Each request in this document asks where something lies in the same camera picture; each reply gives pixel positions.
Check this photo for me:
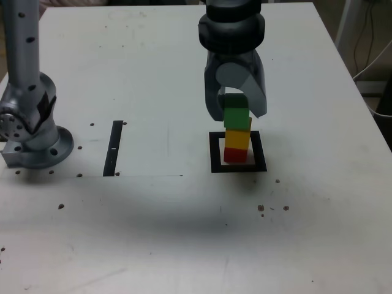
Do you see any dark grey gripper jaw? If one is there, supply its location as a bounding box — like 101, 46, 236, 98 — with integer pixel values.
203, 58, 227, 123

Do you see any black tape strip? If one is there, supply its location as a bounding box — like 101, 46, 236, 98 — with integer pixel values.
102, 120, 124, 177

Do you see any thin black background cable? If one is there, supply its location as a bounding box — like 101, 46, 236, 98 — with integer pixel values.
353, 0, 377, 76

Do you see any green cube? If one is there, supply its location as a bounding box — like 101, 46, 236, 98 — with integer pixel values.
223, 94, 251, 129

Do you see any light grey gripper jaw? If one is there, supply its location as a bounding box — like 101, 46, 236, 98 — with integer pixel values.
215, 59, 268, 120

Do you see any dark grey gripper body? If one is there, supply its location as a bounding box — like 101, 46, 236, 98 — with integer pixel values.
206, 50, 262, 74

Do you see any black tape square outline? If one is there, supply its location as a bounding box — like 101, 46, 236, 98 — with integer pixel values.
208, 130, 268, 173

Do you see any yellow cube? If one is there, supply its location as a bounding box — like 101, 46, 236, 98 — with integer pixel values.
224, 117, 253, 151

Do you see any white background cable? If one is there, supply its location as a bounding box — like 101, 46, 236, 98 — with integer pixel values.
352, 39, 392, 117

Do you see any white frame post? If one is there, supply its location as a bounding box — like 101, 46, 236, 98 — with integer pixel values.
334, 0, 359, 47

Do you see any red cube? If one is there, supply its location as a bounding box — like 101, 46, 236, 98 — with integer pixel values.
224, 147, 248, 163

